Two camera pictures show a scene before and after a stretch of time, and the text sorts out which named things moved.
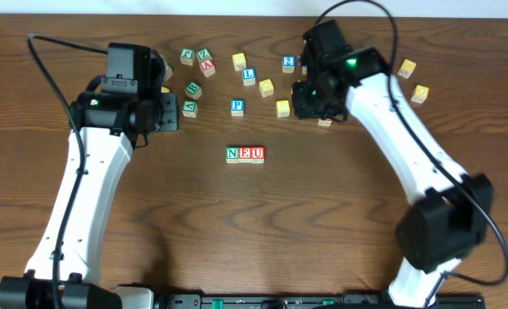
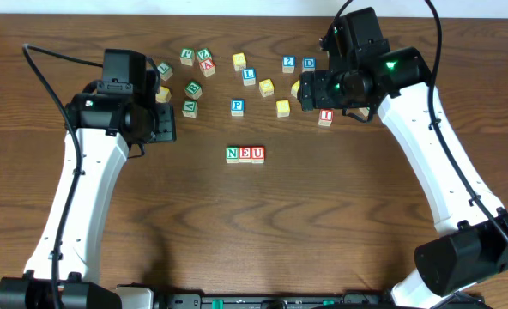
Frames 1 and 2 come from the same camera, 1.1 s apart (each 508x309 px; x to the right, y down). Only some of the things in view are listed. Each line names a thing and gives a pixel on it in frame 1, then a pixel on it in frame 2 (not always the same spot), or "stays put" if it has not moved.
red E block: [244, 154] stays put
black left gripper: [170, 112] -> [166, 122]
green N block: [232, 154] stays put
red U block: [257, 154] stays put
